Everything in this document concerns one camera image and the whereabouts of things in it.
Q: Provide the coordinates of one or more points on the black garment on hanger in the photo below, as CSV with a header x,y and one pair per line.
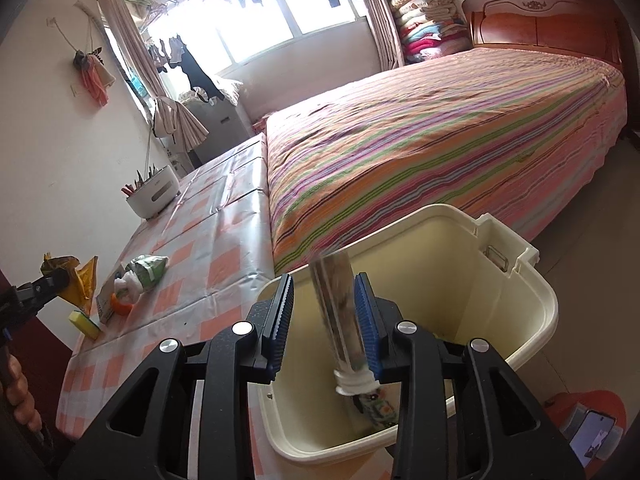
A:
x,y
197,77

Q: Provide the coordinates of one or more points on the grey white cabinet appliance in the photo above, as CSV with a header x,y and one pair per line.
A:
x,y
228,126

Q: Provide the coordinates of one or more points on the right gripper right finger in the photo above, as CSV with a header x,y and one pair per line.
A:
x,y
463,410

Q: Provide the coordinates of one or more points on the right striped curtain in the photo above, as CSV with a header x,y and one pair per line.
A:
x,y
385,34

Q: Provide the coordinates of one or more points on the left striped curtain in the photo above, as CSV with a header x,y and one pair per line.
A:
x,y
175,118

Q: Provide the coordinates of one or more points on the dark brown medicine bottle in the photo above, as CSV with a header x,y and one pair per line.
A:
x,y
333,281

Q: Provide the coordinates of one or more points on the white round utensil holder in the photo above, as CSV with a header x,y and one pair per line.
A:
x,y
148,198

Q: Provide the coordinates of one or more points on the stack of folded quilts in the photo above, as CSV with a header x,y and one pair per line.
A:
x,y
429,29

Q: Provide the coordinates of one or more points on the cream plastic trash bin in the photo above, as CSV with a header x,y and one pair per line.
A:
x,y
458,277

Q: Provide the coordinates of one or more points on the orange cloth on wall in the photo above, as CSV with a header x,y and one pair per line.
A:
x,y
95,78

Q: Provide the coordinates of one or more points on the yellow green sponge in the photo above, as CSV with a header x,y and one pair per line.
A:
x,y
84,324

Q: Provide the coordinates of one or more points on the striped curtain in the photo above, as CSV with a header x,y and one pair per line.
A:
x,y
175,118
385,34

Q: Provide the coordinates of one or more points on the yellow wrapper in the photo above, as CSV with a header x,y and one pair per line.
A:
x,y
81,279

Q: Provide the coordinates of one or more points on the orange peel piece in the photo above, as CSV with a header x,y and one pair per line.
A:
x,y
118,307

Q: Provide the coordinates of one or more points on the person left hand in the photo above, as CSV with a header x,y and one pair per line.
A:
x,y
21,400

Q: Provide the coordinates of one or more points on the smartphone on stool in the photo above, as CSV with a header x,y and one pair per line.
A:
x,y
590,435

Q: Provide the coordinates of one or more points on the red wooden headboard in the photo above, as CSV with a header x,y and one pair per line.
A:
x,y
594,28

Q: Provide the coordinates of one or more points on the checkered pink tablecloth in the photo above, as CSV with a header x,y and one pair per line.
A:
x,y
216,235

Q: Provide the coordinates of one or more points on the crumpled white green bag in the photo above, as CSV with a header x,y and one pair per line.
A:
x,y
140,275

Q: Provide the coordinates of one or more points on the red round stool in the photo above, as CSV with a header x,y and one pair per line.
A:
x,y
567,410

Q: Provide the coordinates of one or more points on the striped bed with sheet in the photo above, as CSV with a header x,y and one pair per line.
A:
x,y
507,132

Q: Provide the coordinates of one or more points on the white cylindrical tube bottle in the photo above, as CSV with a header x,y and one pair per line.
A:
x,y
377,408

